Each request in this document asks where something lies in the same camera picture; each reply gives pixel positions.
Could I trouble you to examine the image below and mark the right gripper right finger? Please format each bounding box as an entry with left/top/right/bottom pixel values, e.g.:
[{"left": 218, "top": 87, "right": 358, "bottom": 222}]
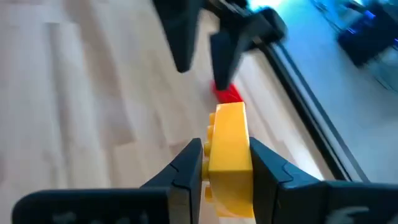
[{"left": 250, "top": 137, "right": 398, "bottom": 224}]

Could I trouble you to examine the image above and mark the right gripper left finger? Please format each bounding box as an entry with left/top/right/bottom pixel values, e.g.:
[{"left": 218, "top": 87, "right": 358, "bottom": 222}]
[{"left": 12, "top": 138, "right": 203, "bottom": 224}]

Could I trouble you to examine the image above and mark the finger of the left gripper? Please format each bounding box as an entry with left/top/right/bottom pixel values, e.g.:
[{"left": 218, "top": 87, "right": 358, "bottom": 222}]
[
  {"left": 210, "top": 29, "right": 249, "bottom": 91},
  {"left": 152, "top": 0, "right": 205, "bottom": 74}
]

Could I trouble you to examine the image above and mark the red toy brick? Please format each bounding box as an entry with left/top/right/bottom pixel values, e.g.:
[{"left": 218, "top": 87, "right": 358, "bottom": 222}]
[{"left": 212, "top": 80, "right": 244, "bottom": 105}]

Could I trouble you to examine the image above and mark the long yellow toy brick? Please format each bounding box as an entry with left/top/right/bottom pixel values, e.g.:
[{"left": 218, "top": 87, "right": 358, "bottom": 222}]
[{"left": 201, "top": 101, "right": 255, "bottom": 219}]

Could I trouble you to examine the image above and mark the dark blurry object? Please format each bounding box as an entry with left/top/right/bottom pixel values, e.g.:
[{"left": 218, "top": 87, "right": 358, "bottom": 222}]
[{"left": 337, "top": 0, "right": 398, "bottom": 68}]

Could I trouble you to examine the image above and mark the black aluminium frame rail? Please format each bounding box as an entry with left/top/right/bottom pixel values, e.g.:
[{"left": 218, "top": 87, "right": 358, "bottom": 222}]
[{"left": 259, "top": 39, "right": 371, "bottom": 184}]

